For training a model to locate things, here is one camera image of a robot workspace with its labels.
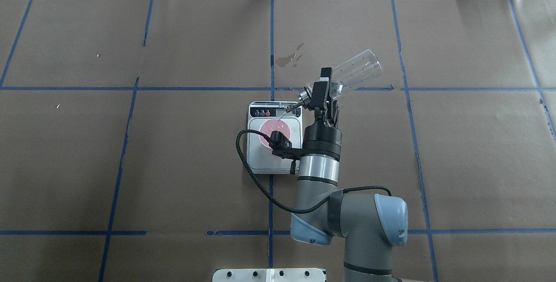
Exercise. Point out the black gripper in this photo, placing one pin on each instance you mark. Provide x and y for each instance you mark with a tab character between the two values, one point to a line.
322	137

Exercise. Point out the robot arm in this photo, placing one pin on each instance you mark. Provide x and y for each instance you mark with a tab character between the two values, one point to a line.
371	224

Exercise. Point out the pink paper cup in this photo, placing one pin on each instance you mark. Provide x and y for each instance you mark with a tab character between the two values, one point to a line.
268	127

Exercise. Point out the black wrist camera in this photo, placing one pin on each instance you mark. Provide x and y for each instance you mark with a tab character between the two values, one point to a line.
282	148

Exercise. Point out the glass sauce bottle metal spout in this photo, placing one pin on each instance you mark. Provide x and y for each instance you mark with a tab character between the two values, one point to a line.
347	77

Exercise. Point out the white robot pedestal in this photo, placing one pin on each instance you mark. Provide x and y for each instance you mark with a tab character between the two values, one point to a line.
270	275

